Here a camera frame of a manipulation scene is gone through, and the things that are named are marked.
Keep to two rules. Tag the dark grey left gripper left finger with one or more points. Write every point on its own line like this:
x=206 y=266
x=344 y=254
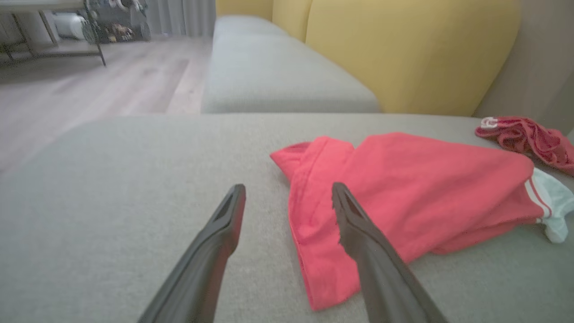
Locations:
x=202 y=269

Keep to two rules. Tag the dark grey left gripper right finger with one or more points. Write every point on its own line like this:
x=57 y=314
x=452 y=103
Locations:
x=385 y=282

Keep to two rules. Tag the red basketball jersey white trim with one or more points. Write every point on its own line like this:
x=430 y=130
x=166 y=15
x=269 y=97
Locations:
x=426 y=188

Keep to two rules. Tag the red shorts white waistband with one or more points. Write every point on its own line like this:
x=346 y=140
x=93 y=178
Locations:
x=533 y=139

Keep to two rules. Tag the large grey sofa seat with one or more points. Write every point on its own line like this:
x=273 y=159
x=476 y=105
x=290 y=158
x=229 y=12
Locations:
x=112 y=202

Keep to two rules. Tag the grey sofa seat cushion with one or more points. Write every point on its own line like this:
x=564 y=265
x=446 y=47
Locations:
x=278 y=76
x=244 y=26

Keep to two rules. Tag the yellow sofa back cushion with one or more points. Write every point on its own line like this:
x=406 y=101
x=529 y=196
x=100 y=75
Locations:
x=291 y=15
x=244 y=8
x=412 y=49

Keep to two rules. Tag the grey pleated curtain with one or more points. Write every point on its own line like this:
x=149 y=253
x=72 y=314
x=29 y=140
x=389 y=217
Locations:
x=179 y=15

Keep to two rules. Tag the beige grey sofa backrest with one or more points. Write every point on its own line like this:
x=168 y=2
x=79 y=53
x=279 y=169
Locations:
x=538 y=54

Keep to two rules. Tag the white round appliance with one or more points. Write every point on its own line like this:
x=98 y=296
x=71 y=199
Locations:
x=69 y=26

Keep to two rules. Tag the light table with metal legs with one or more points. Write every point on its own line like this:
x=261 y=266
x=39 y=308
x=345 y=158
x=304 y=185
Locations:
x=45 y=4

